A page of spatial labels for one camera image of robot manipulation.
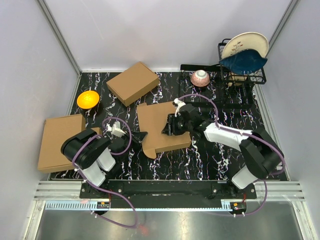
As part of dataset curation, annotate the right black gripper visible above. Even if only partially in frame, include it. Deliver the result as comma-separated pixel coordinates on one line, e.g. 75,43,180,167
161,113,193,136

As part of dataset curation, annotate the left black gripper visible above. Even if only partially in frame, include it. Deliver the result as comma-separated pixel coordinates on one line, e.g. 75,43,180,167
118,128,148,162

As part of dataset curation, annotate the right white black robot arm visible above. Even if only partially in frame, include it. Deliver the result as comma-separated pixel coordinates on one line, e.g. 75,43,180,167
162,99,284,199

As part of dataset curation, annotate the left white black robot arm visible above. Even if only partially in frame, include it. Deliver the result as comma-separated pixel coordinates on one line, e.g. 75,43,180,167
60,129,148,198

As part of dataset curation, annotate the small cardboard box left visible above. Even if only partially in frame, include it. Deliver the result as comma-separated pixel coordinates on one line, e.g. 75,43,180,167
83,127,103,136

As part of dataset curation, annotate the closed cardboard box back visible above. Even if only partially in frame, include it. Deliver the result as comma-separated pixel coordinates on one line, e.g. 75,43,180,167
106,62,160,107

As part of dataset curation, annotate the large cardboard box left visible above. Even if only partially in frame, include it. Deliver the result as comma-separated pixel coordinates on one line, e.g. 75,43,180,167
37,114,86,174

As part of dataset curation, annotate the pink patterned bowl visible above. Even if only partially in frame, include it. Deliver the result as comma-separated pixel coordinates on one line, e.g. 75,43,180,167
190,70,210,88

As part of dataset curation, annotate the orange bowl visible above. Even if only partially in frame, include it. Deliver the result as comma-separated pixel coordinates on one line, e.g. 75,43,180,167
76,90,100,110

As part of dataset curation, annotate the beige cup in rack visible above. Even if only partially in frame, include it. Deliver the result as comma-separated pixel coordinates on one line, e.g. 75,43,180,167
227,76,245,87

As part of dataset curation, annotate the blue leaf plate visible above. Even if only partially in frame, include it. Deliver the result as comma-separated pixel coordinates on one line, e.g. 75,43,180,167
219,49,268,75

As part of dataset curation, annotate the cream floral plate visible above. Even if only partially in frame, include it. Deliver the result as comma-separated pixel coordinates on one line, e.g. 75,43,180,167
221,32,269,59

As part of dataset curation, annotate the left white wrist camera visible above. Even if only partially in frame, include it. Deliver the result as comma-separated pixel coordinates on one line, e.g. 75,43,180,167
105,121,126,138

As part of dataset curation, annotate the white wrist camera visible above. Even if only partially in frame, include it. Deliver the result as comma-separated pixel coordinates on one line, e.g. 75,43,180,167
105,121,126,138
173,98,186,117

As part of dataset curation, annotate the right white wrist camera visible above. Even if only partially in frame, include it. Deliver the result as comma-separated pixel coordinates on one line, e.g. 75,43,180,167
173,98,186,117

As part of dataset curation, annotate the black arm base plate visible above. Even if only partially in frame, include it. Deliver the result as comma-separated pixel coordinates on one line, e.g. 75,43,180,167
79,180,258,201

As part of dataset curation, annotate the black wire dish rack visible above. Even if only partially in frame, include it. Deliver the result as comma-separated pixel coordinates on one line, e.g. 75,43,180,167
178,38,268,111

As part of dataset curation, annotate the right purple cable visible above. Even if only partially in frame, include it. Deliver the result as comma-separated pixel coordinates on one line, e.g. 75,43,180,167
178,94,286,217

